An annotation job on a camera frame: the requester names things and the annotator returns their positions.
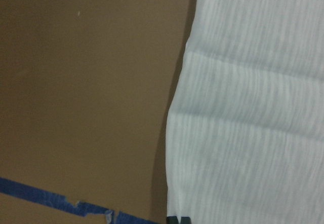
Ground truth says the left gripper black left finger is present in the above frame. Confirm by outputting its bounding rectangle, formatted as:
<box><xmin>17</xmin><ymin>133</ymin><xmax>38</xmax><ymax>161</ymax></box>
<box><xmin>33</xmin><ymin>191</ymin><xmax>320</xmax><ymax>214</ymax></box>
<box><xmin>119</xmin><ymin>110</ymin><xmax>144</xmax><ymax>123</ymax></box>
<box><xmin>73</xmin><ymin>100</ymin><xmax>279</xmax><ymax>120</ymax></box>
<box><xmin>166</xmin><ymin>216</ymin><xmax>179</xmax><ymax>224</ymax></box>

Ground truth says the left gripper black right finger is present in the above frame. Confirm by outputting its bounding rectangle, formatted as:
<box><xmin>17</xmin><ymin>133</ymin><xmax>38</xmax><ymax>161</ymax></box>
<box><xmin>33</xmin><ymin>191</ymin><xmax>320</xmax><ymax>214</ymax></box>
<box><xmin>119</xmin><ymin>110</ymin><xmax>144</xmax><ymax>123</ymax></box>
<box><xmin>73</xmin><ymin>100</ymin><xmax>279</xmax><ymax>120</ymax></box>
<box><xmin>180</xmin><ymin>216</ymin><xmax>190</xmax><ymax>224</ymax></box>

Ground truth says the light blue button-up shirt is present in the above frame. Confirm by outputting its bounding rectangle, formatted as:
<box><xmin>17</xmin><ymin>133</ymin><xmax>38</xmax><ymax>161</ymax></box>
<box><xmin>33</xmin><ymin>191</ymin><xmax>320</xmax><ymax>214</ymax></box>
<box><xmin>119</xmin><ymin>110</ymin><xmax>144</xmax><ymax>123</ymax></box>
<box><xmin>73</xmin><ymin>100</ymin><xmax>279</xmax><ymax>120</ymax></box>
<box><xmin>166</xmin><ymin>0</ymin><xmax>323</xmax><ymax>223</ymax></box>

